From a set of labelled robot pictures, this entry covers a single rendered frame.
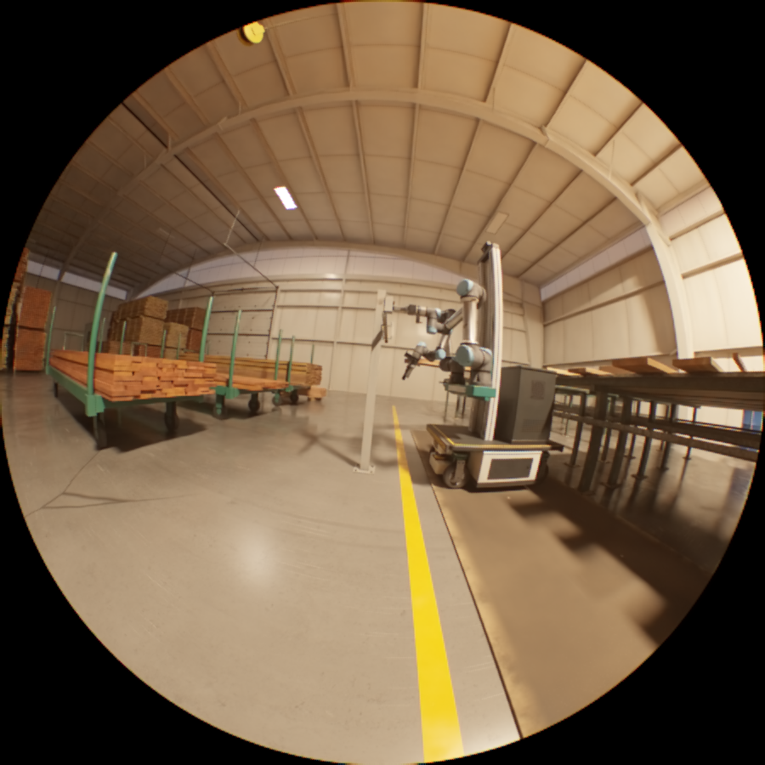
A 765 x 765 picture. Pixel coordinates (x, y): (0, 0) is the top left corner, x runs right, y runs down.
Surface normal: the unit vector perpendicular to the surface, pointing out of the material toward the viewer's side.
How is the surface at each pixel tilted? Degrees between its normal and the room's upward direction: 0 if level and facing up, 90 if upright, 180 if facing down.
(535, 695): 0
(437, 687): 0
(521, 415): 90
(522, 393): 90
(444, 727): 0
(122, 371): 90
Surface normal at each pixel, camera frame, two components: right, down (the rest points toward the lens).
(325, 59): -0.13, 0.99
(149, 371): 0.99, 0.10
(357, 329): -0.14, 0.00
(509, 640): 0.10, -1.00
